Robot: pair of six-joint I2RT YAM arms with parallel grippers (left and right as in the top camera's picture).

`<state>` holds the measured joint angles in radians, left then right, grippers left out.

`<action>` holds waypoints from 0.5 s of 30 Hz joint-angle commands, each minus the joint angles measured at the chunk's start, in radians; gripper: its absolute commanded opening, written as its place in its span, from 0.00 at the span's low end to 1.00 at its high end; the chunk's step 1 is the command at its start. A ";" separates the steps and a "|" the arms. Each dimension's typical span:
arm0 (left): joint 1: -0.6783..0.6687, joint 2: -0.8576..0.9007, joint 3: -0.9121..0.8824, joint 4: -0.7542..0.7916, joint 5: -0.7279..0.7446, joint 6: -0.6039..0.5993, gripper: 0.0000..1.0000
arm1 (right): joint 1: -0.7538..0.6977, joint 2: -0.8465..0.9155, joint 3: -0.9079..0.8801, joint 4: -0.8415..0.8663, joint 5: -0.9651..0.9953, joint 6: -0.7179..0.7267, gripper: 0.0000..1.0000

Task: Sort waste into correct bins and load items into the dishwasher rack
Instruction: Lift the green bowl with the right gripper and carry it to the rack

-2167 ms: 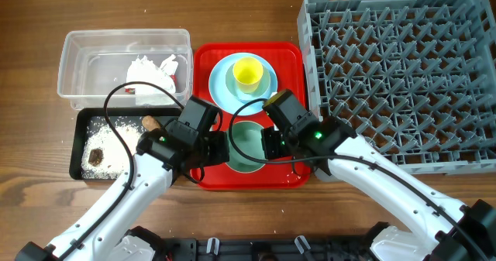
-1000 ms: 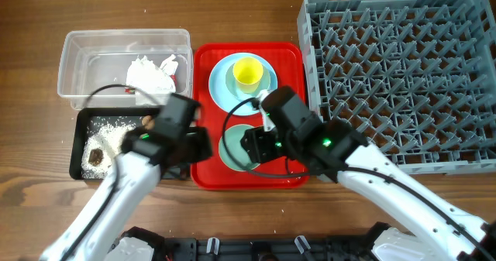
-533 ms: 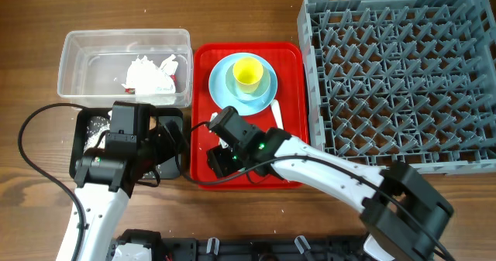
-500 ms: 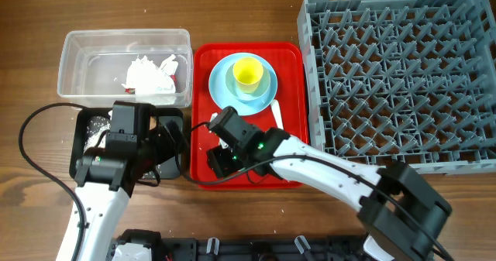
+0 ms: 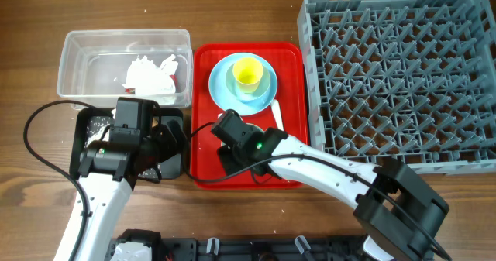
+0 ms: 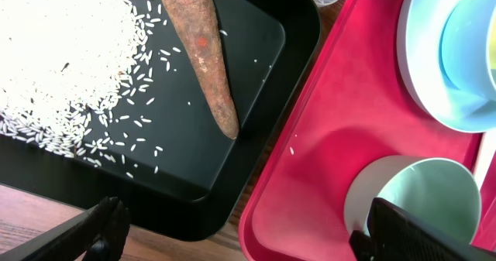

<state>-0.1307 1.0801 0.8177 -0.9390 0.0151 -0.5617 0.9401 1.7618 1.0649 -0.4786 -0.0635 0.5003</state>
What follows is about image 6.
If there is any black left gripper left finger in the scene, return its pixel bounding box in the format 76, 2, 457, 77
0, 196, 132, 261

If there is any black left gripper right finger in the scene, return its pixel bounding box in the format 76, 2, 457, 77
349, 197, 495, 261

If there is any mint green bowl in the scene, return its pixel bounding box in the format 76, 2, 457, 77
343, 156, 481, 242

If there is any black plastic bin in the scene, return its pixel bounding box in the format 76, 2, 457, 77
1, 0, 321, 241

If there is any white plastic spoon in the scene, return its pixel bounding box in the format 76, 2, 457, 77
473, 129, 496, 190

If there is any red plastic tray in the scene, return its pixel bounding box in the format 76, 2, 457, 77
239, 0, 484, 260

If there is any white rice pile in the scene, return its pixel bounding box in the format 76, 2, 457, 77
0, 0, 183, 179

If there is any light blue plate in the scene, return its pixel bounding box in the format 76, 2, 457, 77
396, 0, 495, 133

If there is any small light blue bowl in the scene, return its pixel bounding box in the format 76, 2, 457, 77
441, 0, 495, 100

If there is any yellow plastic cup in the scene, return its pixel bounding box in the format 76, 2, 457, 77
489, 35, 496, 70

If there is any brown carrot piece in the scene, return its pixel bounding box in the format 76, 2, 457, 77
162, 0, 239, 139

